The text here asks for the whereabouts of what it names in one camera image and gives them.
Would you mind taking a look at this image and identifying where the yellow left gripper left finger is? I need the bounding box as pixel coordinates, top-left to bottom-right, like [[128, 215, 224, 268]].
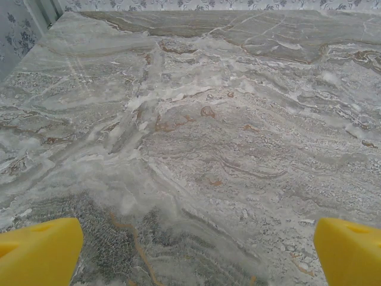
[[0, 217, 84, 286]]

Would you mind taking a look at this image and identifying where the aluminium frame post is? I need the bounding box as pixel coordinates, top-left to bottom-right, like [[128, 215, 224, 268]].
[[23, 0, 65, 32]]

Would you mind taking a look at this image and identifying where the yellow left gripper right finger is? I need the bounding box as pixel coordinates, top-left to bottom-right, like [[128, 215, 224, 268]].
[[313, 217, 381, 286]]

